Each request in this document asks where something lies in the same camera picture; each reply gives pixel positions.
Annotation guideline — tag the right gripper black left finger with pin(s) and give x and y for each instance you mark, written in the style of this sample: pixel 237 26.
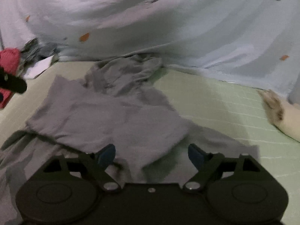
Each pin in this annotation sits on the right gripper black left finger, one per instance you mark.
pixel 90 166

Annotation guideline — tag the grey zip hoodie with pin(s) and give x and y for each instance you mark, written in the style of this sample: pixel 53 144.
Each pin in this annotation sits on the grey zip hoodie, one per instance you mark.
pixel 113 104

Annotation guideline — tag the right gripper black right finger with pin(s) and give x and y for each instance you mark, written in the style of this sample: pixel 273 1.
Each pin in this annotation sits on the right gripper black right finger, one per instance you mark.
pixel 217 172

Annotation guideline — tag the white folded cloth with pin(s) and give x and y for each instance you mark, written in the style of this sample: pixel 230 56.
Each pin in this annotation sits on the white folded cloth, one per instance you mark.
pixel 38 68

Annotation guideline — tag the beige cloth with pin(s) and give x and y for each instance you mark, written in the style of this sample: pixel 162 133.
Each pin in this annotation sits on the beige cloth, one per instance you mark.
pixel 280 113

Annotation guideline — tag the red checked garment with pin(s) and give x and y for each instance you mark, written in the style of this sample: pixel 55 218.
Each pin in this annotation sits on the red checked garment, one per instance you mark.
pixel 10 59

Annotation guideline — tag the green plaid shirt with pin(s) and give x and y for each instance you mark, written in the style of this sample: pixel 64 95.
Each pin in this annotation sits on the green plaid shirt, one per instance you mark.
pixel 33 52

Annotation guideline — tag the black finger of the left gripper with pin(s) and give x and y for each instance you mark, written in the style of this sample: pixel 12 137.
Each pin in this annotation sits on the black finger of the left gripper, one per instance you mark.
pixel 12 83

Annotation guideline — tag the green grid cutting mat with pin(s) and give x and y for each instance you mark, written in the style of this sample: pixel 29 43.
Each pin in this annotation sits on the green grid cutting mat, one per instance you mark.
pixel 231 109

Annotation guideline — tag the light green carrot print sheet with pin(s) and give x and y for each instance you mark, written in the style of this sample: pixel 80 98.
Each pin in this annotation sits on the light green carrot print sheet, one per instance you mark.
pixel 249 42

